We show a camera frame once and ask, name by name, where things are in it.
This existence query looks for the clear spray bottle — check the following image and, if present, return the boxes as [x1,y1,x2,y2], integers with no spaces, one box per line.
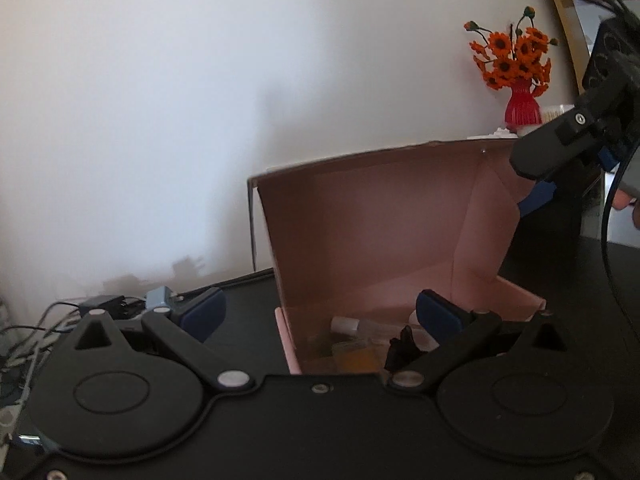
[330,316,416,346]

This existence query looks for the clear cotton swab box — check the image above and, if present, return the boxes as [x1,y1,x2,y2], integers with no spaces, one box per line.
[542,104,576,123]

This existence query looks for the black hair clip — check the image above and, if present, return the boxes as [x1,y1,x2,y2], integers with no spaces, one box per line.
[385,325,426,372]

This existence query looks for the curved wooden frame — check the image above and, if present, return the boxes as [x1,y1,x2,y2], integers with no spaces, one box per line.
[537,0,591,92]

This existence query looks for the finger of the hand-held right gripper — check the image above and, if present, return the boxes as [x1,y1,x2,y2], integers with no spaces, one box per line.
[509,109,626,217]
[600,141,630,171]

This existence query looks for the person's right hand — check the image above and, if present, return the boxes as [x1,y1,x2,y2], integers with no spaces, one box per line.
[614,192,640,231]

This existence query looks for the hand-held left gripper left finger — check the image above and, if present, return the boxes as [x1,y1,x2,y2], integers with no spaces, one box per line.
[74,288,253,395]

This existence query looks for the red vase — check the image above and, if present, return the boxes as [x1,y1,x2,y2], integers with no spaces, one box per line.
[504,80,543,131]

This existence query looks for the tangle of cables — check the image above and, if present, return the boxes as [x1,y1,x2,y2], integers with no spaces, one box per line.
[0,295,86,411]

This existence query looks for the black desktop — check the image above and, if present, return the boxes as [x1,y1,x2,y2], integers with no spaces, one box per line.
[30,237,640,480]

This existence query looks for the pink cardboard box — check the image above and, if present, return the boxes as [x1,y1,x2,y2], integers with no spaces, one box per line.
[246,139,548,376]

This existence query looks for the orange artificial flowers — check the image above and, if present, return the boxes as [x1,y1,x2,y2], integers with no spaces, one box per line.
[463,6,558,98]

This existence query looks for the black power adapter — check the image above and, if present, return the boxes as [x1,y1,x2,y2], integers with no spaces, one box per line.
[80,295,146,318]

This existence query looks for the white tissue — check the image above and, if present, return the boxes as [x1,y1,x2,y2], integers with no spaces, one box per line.
[467,127,521,141]

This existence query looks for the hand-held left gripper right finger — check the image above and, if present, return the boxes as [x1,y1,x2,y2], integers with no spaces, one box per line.
[386,289,571,395]

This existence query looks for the blue-grey charger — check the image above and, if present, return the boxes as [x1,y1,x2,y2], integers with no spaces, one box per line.
[145,286,183,311]

